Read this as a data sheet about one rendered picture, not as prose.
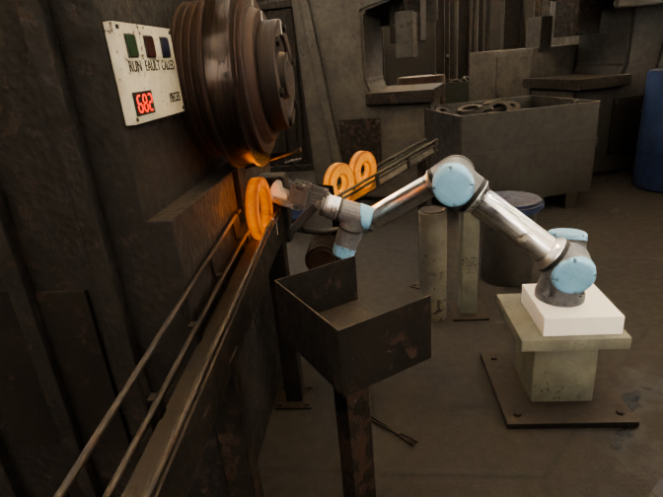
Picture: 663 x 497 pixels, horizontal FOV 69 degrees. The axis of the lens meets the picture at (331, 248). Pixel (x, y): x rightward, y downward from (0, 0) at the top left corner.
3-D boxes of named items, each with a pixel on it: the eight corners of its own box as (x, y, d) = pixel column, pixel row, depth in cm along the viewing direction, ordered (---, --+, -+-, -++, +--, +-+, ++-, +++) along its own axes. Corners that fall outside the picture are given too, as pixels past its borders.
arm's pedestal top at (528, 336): (586, 300, 176) (587, 290, 175) (630, 349, 147) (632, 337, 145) (495, 303, 179) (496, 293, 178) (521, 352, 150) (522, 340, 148)
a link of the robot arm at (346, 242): (358, 250, 167) (367, 223, 162) (350, 264, 157) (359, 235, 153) (336, 243, 169) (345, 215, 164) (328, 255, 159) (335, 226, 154)
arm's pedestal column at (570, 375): (585, 354, 189) (593, 294, 180) (638, 427, 152) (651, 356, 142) (480, 357, 193) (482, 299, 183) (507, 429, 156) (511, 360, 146)
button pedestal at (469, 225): (453, 323, 218) (455, 189, 196) (446, 299, 240) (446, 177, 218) (490, 322, 216) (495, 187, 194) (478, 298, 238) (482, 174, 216)
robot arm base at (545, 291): (576, 285, 165) (579, 258, 161) (592, 308, 151) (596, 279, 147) (529, 285, 167) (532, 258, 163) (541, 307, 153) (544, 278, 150)
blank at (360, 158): (344, 157, 189) (351, 158, 186) (367, 145, 199) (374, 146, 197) (350, 194, 195) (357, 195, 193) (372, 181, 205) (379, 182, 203)
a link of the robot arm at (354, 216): (367, 236, 153) (374, 212, 149) (333, 227, 153) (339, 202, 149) (368, 226, 160) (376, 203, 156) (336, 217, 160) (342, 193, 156)
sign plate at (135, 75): (125, 125, 92) (102, 22, 86) (177, 111, 116) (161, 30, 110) (137, 124, 92) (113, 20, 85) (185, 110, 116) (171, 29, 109)
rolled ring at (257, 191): (266, 168, 148) (256, 168, 148) (252, 191, 132) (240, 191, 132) (276, 222, 157) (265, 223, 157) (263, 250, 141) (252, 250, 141)
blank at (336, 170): (320, 170, 178) (327, 170, 176) (344, 157, 189) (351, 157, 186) (326, 209, 185) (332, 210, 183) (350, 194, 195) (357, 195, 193)
